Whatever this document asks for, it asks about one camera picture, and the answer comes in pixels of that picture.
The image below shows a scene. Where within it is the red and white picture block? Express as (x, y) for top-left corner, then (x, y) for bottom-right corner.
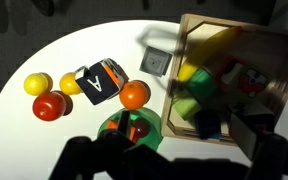
(216, 57), (271, 98)

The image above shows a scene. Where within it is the light green block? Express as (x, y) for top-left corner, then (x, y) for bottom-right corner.
(171, 95), (202, 121)

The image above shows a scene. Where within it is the red toy tomato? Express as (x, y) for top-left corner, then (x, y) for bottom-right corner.
(32, 91), (68, 122)

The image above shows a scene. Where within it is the dark red toy ball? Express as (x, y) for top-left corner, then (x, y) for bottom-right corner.
(131, 118), (151, 139)

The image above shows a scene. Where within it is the soft cube with letter A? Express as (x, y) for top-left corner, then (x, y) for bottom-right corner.
(74, 57), (129, 106)

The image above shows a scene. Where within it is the blue block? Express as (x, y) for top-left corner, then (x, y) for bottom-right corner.
(194, 109), (223, 140)

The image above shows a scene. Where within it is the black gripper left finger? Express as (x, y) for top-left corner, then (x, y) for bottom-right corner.
(49, 110), (172, 180)

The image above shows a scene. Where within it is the small grey cube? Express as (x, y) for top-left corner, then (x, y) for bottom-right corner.
(139, 45), (173, 78)

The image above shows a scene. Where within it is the green plastic bowl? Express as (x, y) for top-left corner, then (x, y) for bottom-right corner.
(97, 106), (164, 152)

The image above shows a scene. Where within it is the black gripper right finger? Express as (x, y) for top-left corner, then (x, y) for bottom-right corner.
(228, 112), (288, 180)

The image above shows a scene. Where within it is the toy orange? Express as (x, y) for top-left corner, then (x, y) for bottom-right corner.
(118, 80), (149, 111)

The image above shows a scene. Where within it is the black cube with red print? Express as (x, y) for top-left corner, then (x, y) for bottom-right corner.
(228, 101), (276, 129)

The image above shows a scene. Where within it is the yellow toy banana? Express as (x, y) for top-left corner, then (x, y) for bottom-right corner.
(177, 26), (244, 83)

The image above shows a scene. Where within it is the wooden box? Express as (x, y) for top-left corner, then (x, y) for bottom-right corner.
(160, 13), (288, 147)

